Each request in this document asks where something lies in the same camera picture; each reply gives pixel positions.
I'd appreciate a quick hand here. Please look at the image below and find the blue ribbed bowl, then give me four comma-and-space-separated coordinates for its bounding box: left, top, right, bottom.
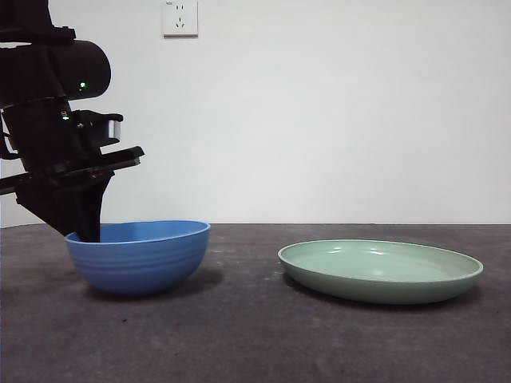
64, 219, 212, 297

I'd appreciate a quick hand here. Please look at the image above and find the pale green round plate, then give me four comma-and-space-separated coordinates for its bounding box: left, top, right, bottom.
277, 239, 485, 306

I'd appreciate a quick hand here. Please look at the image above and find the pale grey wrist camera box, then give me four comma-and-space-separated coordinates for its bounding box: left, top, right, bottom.
77, 110, 124, 149

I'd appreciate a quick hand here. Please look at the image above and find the white wall power socket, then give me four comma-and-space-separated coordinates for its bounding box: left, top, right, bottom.
162, 0, 200, 39

